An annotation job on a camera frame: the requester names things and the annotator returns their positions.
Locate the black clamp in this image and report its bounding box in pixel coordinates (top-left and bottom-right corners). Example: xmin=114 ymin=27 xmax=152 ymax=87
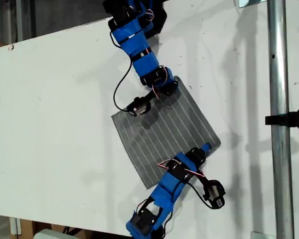
xmin=265 ymin=106 xmax=299 ymax=132

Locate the steel post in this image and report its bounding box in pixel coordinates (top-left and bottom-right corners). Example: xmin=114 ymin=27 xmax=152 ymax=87
xmin=267 ymin=0 xmax=295 ymax=239

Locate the black camera cable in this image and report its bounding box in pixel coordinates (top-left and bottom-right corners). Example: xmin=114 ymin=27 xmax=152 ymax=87
xmin=188 ymin=181 xmax=215 ymax=210
xmin=109 ymin=31 xmax=133 ymax=112

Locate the white foam block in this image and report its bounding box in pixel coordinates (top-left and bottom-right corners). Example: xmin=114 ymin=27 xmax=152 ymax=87
xmin=34 ymin=228 xmax=73 ymax=239

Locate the grey striped towel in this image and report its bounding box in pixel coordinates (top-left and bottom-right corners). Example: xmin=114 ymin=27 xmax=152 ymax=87
xmin=111 ymin=76 xmax=221 ymax=190

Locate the black camera box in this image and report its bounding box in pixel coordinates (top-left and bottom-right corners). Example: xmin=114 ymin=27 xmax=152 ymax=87
xmin=126 ymin=96 xmax=153 ymax=117
xmin=202 ymin=179 xmax=226 ymax=210

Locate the brown cardboard box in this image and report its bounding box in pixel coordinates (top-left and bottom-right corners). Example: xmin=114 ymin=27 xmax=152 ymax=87
xmin=8 ymin=217 xmax=65 ymax=236

